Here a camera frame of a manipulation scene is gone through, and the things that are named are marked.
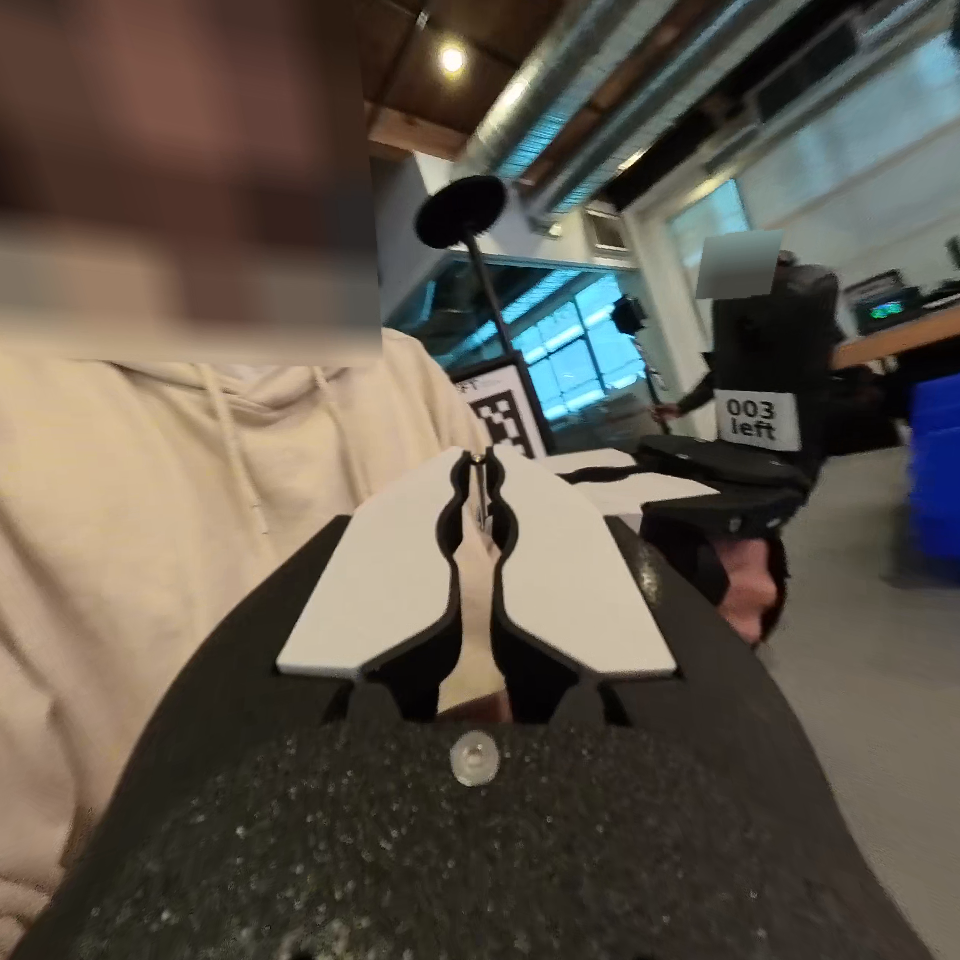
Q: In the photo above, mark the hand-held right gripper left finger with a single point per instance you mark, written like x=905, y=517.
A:
x=367, y=585

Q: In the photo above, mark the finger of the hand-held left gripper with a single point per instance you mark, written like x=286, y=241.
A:
x=645, y=495
x=592, y=461

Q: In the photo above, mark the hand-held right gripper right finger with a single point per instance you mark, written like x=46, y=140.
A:
x=585, y=585

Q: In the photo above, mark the long thin metal bolt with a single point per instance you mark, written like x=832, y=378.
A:
x=478, y=459

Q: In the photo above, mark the blue plastic parts bin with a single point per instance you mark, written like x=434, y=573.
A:
x=937, y=465

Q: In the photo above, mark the person's left hand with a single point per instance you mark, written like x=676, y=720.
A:
x=750, y=592

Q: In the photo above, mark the person's right hand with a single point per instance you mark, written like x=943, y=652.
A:
x=476, y=706

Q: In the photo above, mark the framed black-white marker sign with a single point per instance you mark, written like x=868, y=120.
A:
x=502, y=420

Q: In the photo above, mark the dark computer monitor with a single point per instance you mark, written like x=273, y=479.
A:
x=881, y=307

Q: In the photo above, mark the wooden workbench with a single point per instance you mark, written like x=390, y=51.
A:
x=900, y=337

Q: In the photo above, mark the person's cream hoodie torso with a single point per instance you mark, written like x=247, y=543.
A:
x=150, y=525

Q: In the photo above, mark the black disc-topped stand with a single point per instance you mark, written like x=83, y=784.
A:
x=461, y=210

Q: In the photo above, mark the round ceiling light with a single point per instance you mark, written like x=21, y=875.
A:
x=452, y=59

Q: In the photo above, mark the black tripod with camera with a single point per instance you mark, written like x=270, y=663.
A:
x=628, y=315

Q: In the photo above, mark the silver ventilation duct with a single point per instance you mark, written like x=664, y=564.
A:
x=570, y=90

